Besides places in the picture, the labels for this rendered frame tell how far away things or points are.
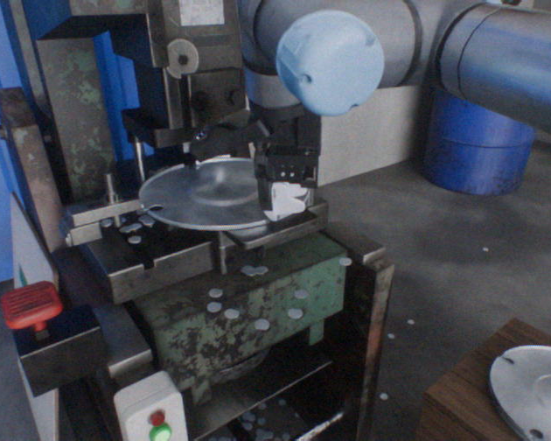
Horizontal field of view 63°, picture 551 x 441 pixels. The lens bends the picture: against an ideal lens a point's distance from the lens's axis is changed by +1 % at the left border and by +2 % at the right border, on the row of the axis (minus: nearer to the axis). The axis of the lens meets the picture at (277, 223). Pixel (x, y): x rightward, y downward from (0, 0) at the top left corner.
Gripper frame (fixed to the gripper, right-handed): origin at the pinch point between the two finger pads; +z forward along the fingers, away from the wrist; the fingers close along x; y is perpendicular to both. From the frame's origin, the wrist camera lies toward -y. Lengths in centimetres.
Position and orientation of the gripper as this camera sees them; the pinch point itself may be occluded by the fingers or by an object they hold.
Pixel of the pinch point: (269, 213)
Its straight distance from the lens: 66.4
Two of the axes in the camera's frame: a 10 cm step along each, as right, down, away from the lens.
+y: 9.9, 0.6, -1.2
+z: 0.4, 6.8, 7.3
